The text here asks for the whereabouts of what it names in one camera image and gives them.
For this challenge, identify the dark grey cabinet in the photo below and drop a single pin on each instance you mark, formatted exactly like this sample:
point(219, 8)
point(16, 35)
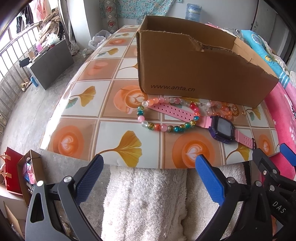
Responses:
point(50, 65)

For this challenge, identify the brown paper bag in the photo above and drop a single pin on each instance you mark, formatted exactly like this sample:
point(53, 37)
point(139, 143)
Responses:
point(30, 171)

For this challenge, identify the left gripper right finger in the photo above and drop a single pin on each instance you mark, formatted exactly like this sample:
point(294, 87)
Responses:
point(254, 221)

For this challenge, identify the tiled pattern tablecloth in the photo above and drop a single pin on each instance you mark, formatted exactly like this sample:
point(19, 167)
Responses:
point(97, 114)

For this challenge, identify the brown cardboard box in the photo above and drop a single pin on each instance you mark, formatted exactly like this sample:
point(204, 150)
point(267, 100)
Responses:
point(179, 57)

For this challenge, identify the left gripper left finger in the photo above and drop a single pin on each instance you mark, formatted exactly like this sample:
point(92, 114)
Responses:
point(43, 220)

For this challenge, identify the blue water jug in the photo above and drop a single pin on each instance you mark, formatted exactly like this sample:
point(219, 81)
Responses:
point(193, 12)

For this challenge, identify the teal floral wall cloth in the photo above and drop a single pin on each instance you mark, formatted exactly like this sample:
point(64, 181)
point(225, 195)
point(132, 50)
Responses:
point(129, 9)

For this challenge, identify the red paper bag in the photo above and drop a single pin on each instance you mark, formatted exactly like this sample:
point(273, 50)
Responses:
point(10, 173)

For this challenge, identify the white plastic bag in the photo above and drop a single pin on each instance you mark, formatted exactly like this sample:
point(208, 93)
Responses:
point(98, 39)

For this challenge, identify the blue cartoon pillow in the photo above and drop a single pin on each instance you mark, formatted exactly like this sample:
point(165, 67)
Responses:
point(260, 46)

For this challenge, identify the metal balcony railing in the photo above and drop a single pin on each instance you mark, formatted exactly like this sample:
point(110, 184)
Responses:
point(14, 50)

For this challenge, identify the rolled patterned mat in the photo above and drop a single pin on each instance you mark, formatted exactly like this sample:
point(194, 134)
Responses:
point(111, 15)

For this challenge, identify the pink floral blanket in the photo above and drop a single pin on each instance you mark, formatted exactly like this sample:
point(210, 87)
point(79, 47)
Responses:
point(283, 116)

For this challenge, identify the pink purple smart watch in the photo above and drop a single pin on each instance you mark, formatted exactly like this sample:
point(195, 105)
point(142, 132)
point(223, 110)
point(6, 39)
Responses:
point(219, 128)

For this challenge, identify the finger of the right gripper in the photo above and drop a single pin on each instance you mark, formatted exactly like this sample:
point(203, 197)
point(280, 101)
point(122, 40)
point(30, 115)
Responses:
point(271, 174)
point(286, 151)

